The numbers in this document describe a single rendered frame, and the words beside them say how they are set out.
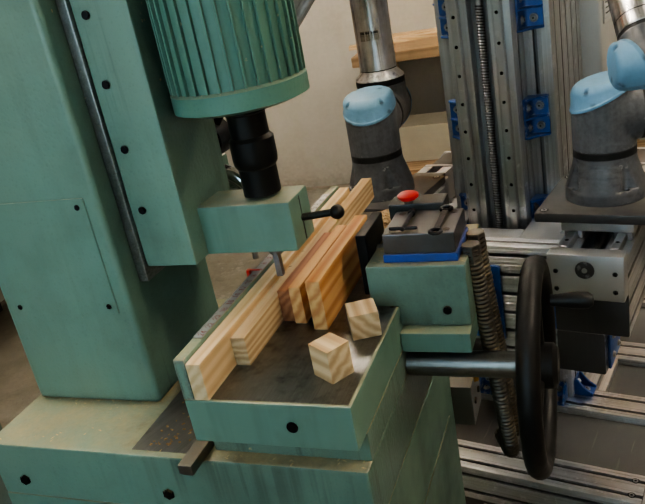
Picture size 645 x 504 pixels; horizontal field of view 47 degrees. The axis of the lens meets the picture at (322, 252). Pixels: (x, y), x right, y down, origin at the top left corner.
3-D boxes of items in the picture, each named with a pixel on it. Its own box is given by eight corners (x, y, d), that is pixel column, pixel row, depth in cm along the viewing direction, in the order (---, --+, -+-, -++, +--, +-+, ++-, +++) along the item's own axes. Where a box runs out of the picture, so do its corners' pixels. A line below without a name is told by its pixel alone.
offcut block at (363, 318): (348, 326, 97) (344, 303, 96) (376, 320, 97) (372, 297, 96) (353, 341, 94) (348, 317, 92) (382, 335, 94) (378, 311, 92)
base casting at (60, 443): (379, 535, 88) (367, 474, 85) (4, 494, 109) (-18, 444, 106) (445, 341, 126) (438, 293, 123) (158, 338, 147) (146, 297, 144)
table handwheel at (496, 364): (564, 524, 96) (545, 389, 77) (412, 510, 103) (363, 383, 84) (567, 349, 115) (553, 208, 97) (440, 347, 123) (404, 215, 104)
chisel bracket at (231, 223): (300, 262, 98) (288, 202, 95) (208, 264, 103) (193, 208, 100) (318, 239, 104) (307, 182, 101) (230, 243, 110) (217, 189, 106)
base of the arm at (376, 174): (368, 179, 182) (362, 140, 178) (425, 180, 174) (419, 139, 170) (338, 202, 170) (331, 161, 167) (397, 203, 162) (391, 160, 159)
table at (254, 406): (443, 460, 79) (436, 413, 77) (194, 442, 90) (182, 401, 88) (504, 235, 131) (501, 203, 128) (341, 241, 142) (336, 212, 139)
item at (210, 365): (209, 401, 87) (199, 364, 85) (194, 400, 87) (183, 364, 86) (353, 212, 138) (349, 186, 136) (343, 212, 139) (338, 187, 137)
